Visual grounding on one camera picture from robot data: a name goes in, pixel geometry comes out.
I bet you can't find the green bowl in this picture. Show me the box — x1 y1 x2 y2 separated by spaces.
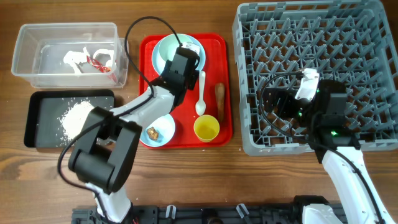
157 34 193 62

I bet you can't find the light blue plate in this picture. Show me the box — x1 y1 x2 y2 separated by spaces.
152 35 206 75

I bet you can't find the carrot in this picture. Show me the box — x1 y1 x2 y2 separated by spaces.
215 83 225 123

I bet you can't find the yellow cup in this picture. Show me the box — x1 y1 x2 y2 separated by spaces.
193 114 220 142

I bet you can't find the small blue bowl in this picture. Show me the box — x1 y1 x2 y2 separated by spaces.
140 114 176 147

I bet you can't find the brown food scrap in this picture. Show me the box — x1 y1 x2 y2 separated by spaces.
146 127 159 141

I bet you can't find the red snack wrapper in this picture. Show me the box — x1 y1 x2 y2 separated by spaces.
86 56 117 82

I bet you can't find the white rice pile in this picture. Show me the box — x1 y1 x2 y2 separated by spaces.
58 100 94 142

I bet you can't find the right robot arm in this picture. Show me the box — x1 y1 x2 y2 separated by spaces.
260 80 393 223

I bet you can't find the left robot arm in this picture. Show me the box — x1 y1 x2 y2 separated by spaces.
68 47 200 223

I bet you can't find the grey dishwasher rack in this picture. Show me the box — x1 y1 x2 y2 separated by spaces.
232 1 397 156

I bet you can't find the white plastic spoon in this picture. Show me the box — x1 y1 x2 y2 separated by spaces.
195 71 206 116

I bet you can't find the red serving tray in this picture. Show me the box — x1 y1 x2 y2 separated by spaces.
145 33 233 149

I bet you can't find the clear plastic bin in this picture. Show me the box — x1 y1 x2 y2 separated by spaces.
11 22 128 88

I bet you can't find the black plastic tray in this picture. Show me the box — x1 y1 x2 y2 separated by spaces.
24 89 115 148

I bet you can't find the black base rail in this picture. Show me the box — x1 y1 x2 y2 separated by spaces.
71 203 299 224

